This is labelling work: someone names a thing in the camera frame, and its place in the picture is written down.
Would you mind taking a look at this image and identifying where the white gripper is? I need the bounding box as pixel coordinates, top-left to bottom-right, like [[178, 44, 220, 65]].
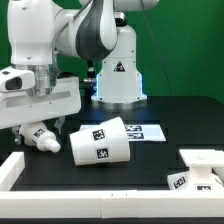
[[0, 77, 81, 145]]

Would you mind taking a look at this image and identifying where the white lamp base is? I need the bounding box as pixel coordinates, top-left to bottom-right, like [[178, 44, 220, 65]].
[[167, 149, 224, 192]]

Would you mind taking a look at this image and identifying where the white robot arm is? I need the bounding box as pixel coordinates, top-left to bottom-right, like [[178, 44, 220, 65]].
[[0, 0, 159, 142]]

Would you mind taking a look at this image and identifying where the white lamp bulb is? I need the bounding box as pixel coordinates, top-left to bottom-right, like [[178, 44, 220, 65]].
[[19, 122, 61, 153]]

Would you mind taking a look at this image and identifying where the white lamp shade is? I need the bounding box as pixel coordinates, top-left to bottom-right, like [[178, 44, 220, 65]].
[[69, 117, 130, 166]]

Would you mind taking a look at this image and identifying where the white marker sheet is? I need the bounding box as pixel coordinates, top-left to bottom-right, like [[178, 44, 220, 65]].
[[79, 123, 167, 142]]

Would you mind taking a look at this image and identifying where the white right fence bar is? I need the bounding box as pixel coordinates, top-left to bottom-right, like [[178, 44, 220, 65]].
[[214, 167, 224, 183]]

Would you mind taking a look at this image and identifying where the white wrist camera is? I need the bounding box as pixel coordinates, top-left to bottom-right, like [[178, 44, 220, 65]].
[[0, 66, 35, 93]]

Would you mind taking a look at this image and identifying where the black camera stand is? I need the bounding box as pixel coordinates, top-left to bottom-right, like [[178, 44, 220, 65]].
[[84, 60, 96, 101]]

